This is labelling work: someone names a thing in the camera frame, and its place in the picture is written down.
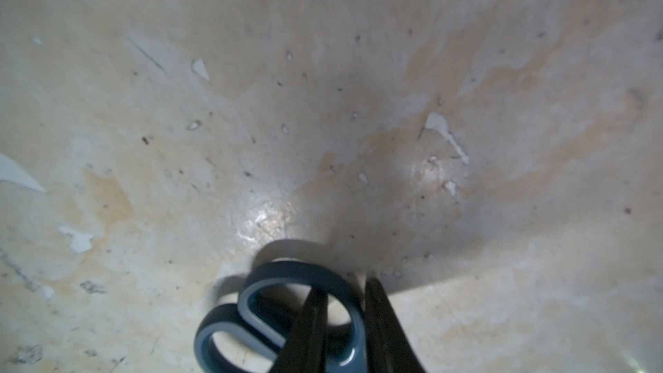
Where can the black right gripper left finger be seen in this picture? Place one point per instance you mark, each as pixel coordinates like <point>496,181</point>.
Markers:
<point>305,347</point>

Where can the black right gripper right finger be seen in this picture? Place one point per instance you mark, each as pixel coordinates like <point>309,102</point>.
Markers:
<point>388,349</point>

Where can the blue handled scissors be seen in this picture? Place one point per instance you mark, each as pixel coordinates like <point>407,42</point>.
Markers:
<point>263,324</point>

